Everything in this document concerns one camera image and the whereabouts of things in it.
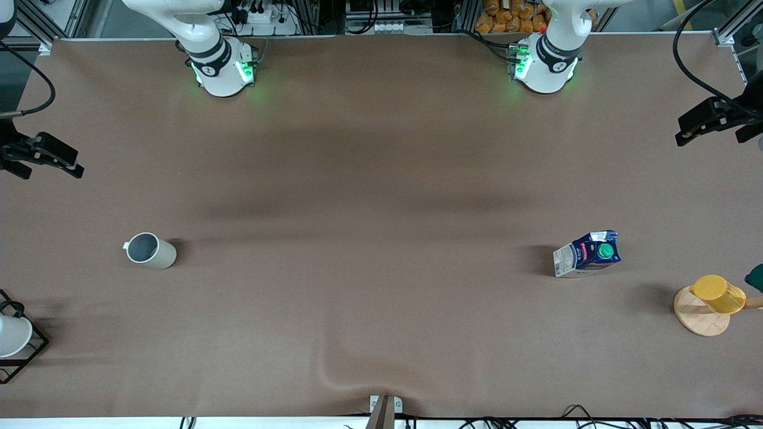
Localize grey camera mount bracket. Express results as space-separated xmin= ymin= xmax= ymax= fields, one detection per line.
xmin=364 ymin=394 xmax=404 ymax=429

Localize white power strip with plugs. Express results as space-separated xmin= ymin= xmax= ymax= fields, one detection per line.
xmin=231 ymin=0 xmax=300 ymax=36

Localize black floor cables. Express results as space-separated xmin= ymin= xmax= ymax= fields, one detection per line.
xmin=405 ymin=404 xmax=763 ymax=429

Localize grey ribbed mug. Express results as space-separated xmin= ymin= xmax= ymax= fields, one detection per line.
xmin=122 ymin=232 xmax=178 ymax=270

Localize blue milk carton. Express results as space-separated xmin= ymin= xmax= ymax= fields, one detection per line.
xmin=552 ymin=229 xmax=622 ymax=279

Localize long white socket strip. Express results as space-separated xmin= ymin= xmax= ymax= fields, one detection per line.
xmin=370 ymin=20 xmax=435 ymax=35

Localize black wire rack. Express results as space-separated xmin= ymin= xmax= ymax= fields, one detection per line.
xmin=0 ymin=289 xmax=51 ymax=386

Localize bag of orange buns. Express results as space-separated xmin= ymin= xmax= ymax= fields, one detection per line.
xmin=474 ymin=0 xmax=550 ymax=35

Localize white cup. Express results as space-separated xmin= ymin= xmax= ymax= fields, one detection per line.
xmin=0 ymin=314 xmax=34 ymax=359

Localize yellow cup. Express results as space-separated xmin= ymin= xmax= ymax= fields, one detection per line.
xmin=690 ymin=274 xmax=748 ymax=315

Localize aluminium frame corner profile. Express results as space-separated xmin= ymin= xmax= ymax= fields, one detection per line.
xmin=712 ymin=0 xmax=763 ymax=48
xmin=12 ymin=0 xmax=90 ymax=55

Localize brown table cover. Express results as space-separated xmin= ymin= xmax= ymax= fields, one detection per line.
xmin=0 ymin=31 xmax=763 ymax=419

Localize round wooden cup stand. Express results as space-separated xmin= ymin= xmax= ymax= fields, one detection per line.
xmin=673 ymin=285 xmax=763 ymax=338

